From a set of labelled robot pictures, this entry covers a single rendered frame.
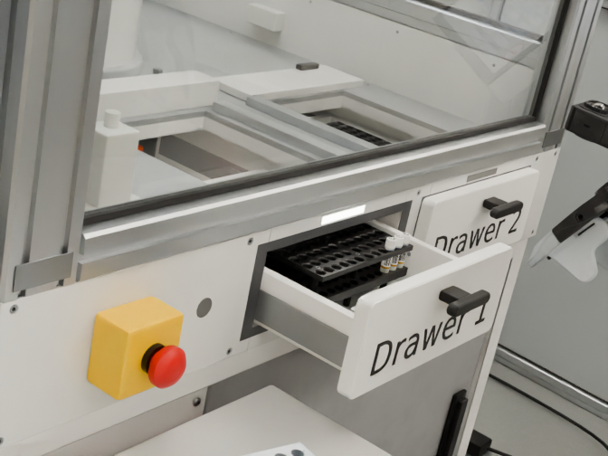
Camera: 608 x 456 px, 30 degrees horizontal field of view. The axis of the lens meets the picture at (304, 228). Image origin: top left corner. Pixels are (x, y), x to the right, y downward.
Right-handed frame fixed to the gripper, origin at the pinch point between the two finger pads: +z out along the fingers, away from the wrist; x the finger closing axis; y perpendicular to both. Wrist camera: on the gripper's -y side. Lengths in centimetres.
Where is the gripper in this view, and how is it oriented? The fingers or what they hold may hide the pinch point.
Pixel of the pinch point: (544, 248)
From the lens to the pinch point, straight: 115.0
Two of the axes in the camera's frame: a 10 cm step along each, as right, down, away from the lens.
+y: 5.3, 8.1, -2.3
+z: -5.8, 5.5, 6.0
